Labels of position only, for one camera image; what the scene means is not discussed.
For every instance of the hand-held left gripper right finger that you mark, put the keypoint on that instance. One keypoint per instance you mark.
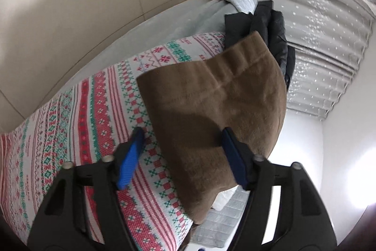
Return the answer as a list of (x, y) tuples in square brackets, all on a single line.
[(235, 157)]

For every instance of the red green patterned blanket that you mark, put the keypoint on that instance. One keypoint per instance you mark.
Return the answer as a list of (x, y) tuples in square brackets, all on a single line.
[(88, 121)]

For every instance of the brown fleece garment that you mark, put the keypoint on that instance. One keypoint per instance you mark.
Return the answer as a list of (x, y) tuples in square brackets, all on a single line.
[(205, 98)]

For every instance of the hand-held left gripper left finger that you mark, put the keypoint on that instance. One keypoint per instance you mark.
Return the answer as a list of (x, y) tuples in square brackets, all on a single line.
[(130, 157)]

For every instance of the black quilted jacket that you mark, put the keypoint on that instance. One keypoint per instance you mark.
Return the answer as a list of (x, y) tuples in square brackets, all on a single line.
[(273, 27)]

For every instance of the grey star print curtain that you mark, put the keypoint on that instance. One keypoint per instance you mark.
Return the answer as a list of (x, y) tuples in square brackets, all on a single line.
[(323, 48)]

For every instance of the grey bed sheet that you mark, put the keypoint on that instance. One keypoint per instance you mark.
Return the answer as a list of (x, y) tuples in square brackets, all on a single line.
[(176, 24)]

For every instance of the white quilted mattress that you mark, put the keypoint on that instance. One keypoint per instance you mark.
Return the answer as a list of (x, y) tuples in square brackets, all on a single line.
[(217, 224)]

